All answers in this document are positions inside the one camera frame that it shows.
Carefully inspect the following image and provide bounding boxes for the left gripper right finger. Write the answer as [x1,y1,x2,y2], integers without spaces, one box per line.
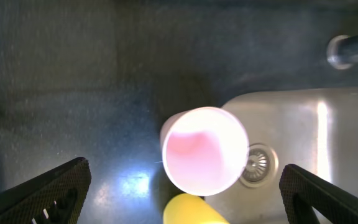
[278,163,358,224]

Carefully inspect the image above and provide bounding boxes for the steel tap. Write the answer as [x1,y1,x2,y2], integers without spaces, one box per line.
[326,29,358,71]

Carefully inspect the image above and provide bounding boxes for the pink cup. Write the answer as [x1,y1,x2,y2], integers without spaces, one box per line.
[159,106,250,197]

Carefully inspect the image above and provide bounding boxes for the yellow cup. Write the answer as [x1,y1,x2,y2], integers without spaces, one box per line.
[162,192,230,224]

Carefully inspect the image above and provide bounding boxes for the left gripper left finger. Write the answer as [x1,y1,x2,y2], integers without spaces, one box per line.
[0,156,92,224]

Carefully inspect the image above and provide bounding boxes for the steel sink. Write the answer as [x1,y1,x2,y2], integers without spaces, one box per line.
[203,86,358,224]

